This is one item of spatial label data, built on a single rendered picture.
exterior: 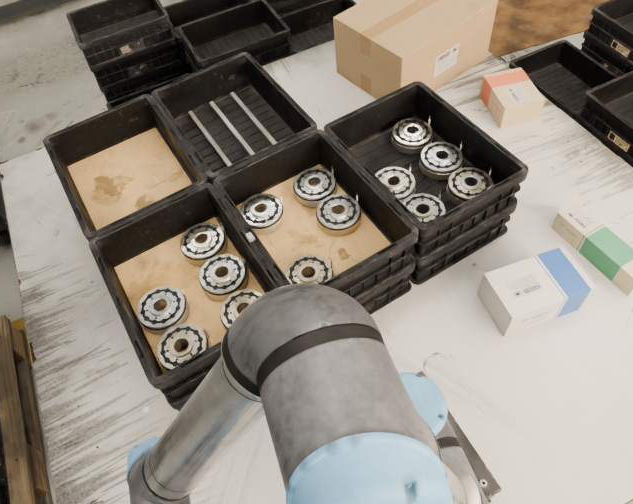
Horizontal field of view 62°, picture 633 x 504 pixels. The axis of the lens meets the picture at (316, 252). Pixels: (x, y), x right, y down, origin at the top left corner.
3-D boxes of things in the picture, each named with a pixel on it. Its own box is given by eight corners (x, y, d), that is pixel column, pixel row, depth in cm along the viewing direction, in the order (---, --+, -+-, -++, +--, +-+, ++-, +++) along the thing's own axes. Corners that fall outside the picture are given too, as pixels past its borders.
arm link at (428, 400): (423, 386, 93) (427, 352, 82) (459, 462, 85) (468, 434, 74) (358, 410, 92) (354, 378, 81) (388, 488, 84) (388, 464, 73)
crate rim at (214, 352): (298, 311, 103) (296, 305, 101) (156, 393, 96) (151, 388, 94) (212, 187, 124) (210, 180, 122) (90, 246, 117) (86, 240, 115)
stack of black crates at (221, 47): (278, 83, 267) (263, -4, 231) (303, 117, 251) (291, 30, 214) (203, 111, 260) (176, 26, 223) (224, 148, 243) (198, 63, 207)
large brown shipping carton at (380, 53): (399, 114, 164) (402, 58, 147) (336, 72, 179) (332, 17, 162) (486, 57, 176) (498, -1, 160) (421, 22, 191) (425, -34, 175)
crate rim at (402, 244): (421, 240, 110) (422, 233, 108) (298, 311, 103) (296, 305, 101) (321, 134, 132) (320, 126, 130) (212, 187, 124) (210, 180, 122)
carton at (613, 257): (647, 284, 123) (658, 269, 118) (627, 296, 122) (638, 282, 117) (569, 217, 136) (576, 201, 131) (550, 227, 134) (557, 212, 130)
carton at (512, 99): (538, 120, 157) (545, 100, 151) (499, 128, 156) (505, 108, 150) (515, 87, 166) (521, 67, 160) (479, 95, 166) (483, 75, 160)
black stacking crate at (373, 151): (519, 205, 126) (531, 171, 116) (418, 264, 118) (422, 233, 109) (415, 116, 147) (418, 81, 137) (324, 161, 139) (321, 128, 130)
